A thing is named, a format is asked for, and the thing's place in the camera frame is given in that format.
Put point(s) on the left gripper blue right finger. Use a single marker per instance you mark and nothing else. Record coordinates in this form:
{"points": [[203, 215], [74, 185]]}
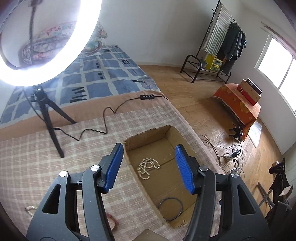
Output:
{"points": [[241, 217]]}

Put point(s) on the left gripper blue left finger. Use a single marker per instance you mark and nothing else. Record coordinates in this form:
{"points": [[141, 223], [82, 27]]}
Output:
{"points": [[56, 217]]}

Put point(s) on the dark blue bangle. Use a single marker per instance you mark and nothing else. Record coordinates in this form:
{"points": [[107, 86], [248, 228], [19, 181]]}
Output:
{"points": [[171, 208]]}

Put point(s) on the red strap wristwatch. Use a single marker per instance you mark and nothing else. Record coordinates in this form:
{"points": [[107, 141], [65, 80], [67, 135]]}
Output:
{"points": [[113, 223]]}

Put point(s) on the pink plaid blanket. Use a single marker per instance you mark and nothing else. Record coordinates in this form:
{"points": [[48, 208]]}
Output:
{"points": [[30, 163]]}

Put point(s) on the brown cardboard box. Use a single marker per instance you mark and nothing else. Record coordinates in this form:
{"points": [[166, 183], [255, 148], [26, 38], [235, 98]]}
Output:
{"points": [[151, 158]]}

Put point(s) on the orange cloth covered table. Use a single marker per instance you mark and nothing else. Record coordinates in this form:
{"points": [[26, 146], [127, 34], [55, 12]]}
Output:
{"points": [[245, 112]]}

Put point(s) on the black tripod stand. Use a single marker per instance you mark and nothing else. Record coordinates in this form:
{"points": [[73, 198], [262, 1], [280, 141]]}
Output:
{"points": [[41, 98]]}

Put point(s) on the blue patterned bed sheet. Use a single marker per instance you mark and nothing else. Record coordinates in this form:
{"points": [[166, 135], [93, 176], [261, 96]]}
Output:
{"points": [[109, 72]]}

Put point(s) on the yellow box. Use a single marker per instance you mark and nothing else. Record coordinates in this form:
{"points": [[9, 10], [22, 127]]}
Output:
{"points": [[213, 63]]}

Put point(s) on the black clothes rack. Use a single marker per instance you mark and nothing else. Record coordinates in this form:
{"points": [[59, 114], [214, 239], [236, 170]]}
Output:
{"points": [[194, 65]]}

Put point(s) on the window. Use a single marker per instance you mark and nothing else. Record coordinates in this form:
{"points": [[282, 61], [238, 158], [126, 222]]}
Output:
{"points": [[277, 64]]}

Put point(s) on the folded floral quilt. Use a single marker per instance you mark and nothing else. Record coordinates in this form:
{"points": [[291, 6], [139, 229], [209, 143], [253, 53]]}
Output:
{"points": [[48, 43]]}

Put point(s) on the dark hanging clothes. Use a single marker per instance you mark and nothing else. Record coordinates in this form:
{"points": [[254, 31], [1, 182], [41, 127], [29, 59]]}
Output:
{"points": [[232, 47]]}

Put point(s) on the striped hanging towel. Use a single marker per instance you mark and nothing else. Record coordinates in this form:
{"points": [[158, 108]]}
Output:
{"points": [[218, 30]]}

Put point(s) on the power strip with cables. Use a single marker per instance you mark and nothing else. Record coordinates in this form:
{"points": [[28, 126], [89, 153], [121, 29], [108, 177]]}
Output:
{"points": [[231, 158]]}

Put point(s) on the white ring light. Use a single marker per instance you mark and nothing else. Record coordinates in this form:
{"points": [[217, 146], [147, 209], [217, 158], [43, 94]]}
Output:
{"points": [[88, 14]]}

